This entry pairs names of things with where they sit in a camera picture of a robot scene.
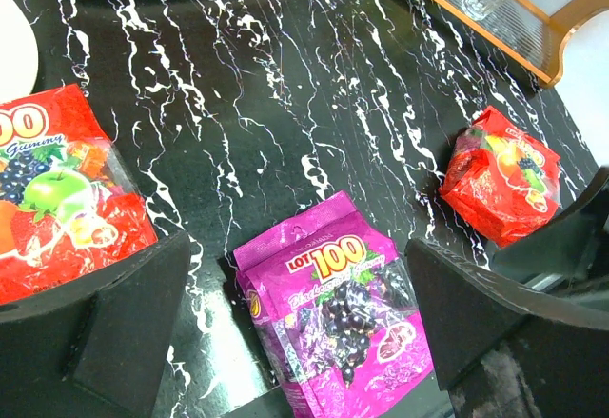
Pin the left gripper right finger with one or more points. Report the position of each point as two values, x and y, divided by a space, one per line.
527 337

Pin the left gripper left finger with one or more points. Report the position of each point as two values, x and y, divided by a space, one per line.
95 346

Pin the red candy bag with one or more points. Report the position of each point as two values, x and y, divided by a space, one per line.
503 182
68 206

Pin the purple candy bag front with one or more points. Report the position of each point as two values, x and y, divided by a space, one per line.
334 308

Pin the pink round plate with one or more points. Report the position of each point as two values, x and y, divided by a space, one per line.
19 53

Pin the wooden cup rack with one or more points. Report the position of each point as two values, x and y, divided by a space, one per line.
534 33

